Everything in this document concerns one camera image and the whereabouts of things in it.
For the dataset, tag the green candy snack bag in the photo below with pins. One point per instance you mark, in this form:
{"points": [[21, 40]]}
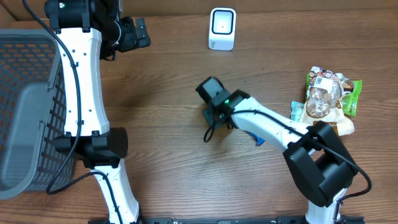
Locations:
{"points": [[351, 98]]}

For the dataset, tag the mint green snack pack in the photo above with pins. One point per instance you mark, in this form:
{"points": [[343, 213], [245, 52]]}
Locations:
{"points": [[297, 109]]}

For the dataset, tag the blue Oreo cookie pack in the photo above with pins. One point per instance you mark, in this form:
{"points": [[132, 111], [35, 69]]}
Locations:
{"points": [[259, 141]]}

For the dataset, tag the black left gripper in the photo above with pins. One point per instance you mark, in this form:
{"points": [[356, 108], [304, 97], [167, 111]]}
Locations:
{"points": [[132, 41]]}

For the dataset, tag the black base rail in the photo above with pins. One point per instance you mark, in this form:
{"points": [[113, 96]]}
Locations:
{"points": [[277, 220]]}

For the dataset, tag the grey plastic mesh basket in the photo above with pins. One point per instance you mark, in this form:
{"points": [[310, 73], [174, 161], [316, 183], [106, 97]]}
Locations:
{"points": [[33, 111]]}

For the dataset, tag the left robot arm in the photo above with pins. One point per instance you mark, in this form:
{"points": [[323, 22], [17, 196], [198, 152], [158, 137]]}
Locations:
{"points": [[88, 32]]}

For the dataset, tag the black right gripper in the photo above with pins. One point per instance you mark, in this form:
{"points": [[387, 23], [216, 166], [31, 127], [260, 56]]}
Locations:
{"points": [[209, 117]]}

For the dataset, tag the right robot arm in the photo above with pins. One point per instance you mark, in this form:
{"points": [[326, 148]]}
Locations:
{"points": [[318, 161]]}

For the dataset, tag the beige nut snack bag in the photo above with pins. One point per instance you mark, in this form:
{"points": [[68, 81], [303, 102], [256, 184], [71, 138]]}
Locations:
{"points": [[336, 117]]}

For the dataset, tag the white barcode scanner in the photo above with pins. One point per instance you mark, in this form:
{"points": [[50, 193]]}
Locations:
{"points": [[222, 28]]}

